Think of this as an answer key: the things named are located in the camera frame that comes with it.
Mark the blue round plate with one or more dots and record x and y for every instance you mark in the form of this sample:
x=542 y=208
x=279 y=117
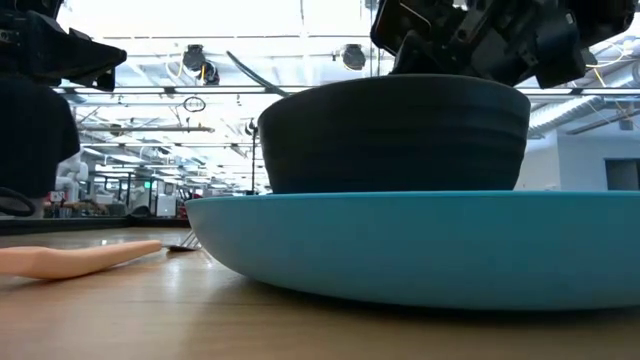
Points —
x=410 y=250

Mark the orange marker pen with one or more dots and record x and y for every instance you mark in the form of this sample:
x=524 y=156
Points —
x=75 y=260

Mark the silver ventilation duct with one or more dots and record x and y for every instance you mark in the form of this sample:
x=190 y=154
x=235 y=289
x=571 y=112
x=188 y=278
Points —
x=570 y=112

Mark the black ribbed bowl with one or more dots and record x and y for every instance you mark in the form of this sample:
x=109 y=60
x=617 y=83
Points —
x=395 y=140

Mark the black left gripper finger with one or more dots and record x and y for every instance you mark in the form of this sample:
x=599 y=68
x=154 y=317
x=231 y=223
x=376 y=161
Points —
x=75 y=55
x=106 y=81

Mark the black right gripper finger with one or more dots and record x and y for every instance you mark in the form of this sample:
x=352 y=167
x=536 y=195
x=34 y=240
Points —
x=425 y=60

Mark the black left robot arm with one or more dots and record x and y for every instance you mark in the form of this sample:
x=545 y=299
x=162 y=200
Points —
x=35 y=140

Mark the white humanoid robot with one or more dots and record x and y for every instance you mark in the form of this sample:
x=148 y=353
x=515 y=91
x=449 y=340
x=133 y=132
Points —
x=72 y=175

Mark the black metal stand frame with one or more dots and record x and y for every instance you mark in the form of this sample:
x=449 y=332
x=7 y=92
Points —
x=254 y=165

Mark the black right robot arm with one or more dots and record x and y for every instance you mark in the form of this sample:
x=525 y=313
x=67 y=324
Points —
x=610 y=20

